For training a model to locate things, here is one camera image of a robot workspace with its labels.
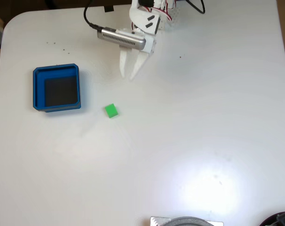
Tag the green cube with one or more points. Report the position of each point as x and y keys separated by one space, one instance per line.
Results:
x=111 y=110

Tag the blue collapsible box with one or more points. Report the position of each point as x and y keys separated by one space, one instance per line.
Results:
x=39 y=89

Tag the black tape piece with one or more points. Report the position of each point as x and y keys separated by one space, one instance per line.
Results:
x=108 y=8

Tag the grey round object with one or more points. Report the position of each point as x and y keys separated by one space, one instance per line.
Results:
x=189 y=222

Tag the black object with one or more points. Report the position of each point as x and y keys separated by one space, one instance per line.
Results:
x=281 y=219

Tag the silver camera box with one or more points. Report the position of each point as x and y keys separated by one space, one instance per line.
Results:
x=121 y=38

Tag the white perforated base plate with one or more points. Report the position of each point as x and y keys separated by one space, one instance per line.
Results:
x=175 y=17

